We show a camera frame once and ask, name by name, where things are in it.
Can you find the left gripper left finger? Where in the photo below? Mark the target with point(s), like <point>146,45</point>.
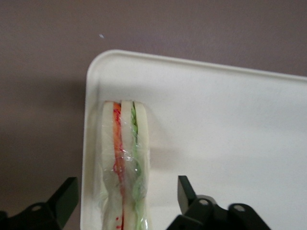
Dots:
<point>48,210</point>

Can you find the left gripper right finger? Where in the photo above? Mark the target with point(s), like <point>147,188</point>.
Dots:
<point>206,213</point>

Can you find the triangle sandwich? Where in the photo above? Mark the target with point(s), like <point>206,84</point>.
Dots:
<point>124,155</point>

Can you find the beige rectangular tray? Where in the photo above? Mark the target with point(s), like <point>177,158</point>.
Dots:
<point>216,119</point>

